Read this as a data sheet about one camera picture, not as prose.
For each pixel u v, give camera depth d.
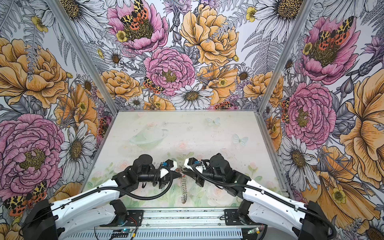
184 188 0.71
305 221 0.41
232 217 0.73
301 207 0.43
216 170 0.58
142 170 0.60
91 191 0.50
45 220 0.40
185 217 0.76
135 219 0.73
